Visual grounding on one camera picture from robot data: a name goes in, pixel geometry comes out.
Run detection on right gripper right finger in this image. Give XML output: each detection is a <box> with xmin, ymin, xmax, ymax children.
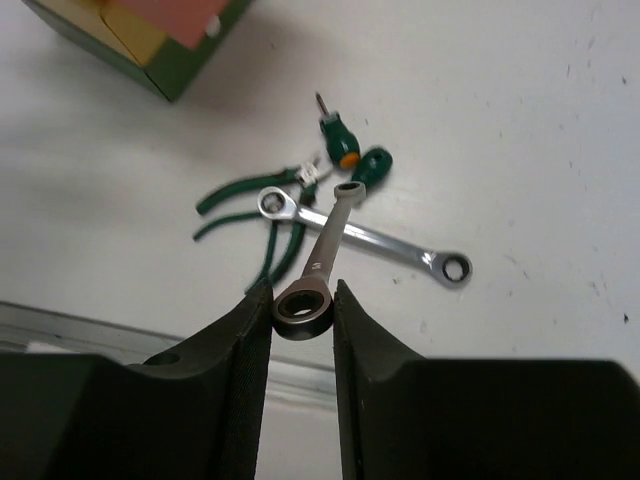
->
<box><xmin>333</xmin><ymin>283</ymin><xmax>639</xmax><ymax>479</ymax></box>

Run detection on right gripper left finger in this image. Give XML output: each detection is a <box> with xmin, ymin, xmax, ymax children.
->
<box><xmin>1</xmin><ymin>282</ymin><xmax>273</xmax><ymax>479</ymax></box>

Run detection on small silver ratchet wrench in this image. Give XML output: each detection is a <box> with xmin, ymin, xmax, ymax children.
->
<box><xmin>272</xmin><ymin>182</ymin><xmax>366</xmax><ymax>341</ymax></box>

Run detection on large silver ratchet wrench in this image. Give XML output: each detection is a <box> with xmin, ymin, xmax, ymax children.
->
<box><xmin>257</xmin><ymin>186</ymin><xmax>473</xmax><ymax>290</ymax></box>

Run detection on yellow drawer box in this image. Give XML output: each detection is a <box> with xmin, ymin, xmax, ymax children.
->
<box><xmin>39</xmin><ymin>0</ymin><xmax>168</xmax><ymax>67</ymax></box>

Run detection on red drawer box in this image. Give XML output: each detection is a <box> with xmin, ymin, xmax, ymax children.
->
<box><xmin>107</xmin><ymin>0</ymin><xmax>231</xmax><ymax>49</ymax></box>

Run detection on green stubby screwdriver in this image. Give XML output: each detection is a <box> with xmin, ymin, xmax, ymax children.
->
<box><xmin>351</xmin><ymin>146</ymin><xmax>393</xmax><ymax>190</ymax></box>

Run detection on green screwdriver orange cap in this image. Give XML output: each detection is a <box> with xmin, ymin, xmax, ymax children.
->
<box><xmin>315</xmin><ymin>92</ymin><xmax>361</xmax><ymax>170</ymax></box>

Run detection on green drawer box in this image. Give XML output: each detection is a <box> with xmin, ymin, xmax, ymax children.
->
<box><xmin>25</xmin><ymin>0</ymin><xmax>251</xmax><ymax>102</ymax></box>

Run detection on green handled cutters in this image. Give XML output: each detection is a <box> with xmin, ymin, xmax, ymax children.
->
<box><xmin>192</xmin><ymin>179</ymin><xmax>321</xmax><ymax>296</ymax></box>

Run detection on green handled pliers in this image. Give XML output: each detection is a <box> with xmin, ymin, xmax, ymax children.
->
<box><xmin>195</xmin><ymin>156</ymin><xmax>334</xmax><ymax>216</ymax></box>

